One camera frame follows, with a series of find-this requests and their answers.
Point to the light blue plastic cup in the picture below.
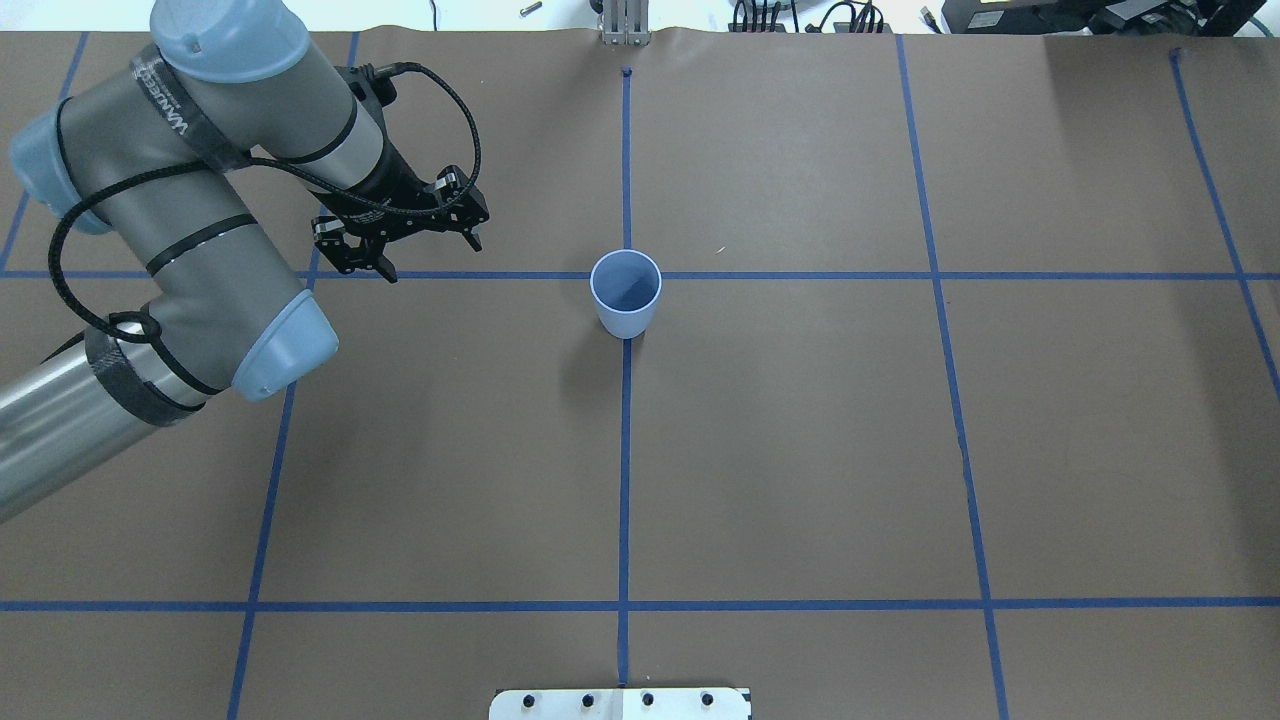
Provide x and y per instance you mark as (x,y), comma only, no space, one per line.
(625,287)

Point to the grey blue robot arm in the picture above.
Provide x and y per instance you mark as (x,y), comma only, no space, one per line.
(181,291)

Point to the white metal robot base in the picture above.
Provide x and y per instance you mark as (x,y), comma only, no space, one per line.
(623,703)

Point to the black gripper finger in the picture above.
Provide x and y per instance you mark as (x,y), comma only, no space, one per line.
(367,254)
(460,206)

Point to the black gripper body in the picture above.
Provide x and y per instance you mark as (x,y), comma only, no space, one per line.
(398,178)

